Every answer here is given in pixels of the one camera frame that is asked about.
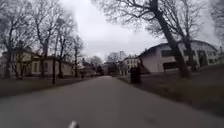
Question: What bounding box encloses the beige building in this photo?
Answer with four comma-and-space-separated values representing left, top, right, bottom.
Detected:
0, 46, 76, 78

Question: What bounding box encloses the large leaning bare tree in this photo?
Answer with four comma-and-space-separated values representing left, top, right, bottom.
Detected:
91, 0, 192, 79

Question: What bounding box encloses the grey asphalt path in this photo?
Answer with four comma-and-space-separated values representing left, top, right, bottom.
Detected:
0, 75, 224, 128

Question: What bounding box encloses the grass verge with leaves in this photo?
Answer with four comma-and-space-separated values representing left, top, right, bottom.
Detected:
116, 65, 224, 118
0, 76, 91, 99

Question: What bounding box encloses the row of bare trees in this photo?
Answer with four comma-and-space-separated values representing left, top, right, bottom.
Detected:
0, 0, 86, 80

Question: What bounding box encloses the white building with dark windows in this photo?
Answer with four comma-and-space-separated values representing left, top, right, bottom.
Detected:
137, 39, 221, 74

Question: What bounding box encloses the dark pole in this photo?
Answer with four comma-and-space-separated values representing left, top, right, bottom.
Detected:
51, 36, 57, 86

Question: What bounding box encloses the robot's own part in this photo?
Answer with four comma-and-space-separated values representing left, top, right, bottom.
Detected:
68, 120, 80, 128

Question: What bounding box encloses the pale building with many windows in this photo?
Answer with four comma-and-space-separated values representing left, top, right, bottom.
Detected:
119, 55, 140, 76

